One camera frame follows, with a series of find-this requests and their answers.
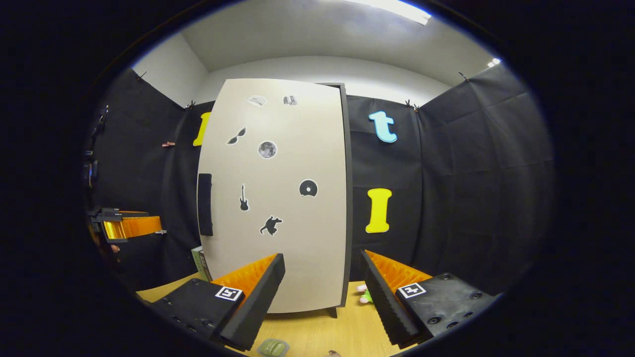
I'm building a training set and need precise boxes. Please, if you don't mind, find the beige cabinet door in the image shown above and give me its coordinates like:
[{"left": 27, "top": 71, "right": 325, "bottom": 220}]
[{"left": 197, "top": 78, "right": 348, "bottom": 314}]

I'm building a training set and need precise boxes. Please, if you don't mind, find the green white book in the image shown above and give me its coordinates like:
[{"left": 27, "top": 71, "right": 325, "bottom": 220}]
[{"left": 191, "top": 246, "right": 213, "bottom": 282}]

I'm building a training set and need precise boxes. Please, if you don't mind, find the long ceiling light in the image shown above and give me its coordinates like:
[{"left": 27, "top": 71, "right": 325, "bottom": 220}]
[{"left": 342, "top": 0, "right": 431, "bottom": 25}]

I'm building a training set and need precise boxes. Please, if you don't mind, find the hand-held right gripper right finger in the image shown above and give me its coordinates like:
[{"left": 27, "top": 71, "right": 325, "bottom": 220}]
[{"left": 359, "top": 250, "right": 502, "bottom": 348}]

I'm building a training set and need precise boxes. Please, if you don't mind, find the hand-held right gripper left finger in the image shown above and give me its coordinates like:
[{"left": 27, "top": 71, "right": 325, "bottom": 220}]
[{"left": 149, "top": 253, "right": 286, "bottom": 353}]

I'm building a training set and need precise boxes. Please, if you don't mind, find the black backdrop cloth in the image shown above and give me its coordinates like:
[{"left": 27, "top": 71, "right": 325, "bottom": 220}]
[{"left": 84, "top": 62, "right": 555, "bottom": 298}]

